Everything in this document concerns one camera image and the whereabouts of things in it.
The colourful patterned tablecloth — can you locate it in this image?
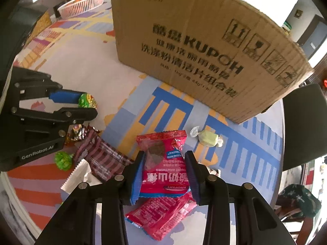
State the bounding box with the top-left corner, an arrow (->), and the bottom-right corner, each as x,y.
0,0 -> 284,245

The red snack packet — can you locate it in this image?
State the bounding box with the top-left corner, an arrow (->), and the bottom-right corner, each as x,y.
136,130 -> 192,199
125,191 -> 197,241

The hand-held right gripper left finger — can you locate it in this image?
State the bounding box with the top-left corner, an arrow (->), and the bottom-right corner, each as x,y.
34,150 -> 146,245

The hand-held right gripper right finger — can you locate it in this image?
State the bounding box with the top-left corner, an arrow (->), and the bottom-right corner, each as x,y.
184,150 -> 292,245

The white snack packet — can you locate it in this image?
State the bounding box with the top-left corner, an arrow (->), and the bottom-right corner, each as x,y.
61,158 -> 108,193

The brown striped snack packet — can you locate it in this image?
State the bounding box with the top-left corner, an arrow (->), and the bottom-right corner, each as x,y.
74,126 -> 134,183

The white plastic basket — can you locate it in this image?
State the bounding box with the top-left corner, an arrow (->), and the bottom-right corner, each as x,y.
57,0 -> 106,19

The green patterned cloth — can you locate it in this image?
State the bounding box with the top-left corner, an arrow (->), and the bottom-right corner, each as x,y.
276,184 -> 322,218

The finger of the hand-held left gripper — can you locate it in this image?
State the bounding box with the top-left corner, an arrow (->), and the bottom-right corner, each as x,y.
11,66 -> 86,108
10,106 -> 98,136

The dark grey dining chair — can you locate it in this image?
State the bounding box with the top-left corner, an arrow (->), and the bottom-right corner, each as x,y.
53,0 -> 69,18
282,83 -> 327,171

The round green candy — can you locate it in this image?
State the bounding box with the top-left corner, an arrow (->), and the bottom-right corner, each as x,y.
54,152 -> 75,171
78,93 -> 98,109

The pale green twist-wrapped candy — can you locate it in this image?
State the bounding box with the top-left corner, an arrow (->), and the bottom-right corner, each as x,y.
189,126 -> 224,148

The cardboard box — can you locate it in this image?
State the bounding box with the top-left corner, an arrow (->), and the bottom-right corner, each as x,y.
110,0 -> 315,125

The dark shiny candy wrapper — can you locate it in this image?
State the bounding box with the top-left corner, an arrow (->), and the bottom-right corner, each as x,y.
65,124 -> 90,145

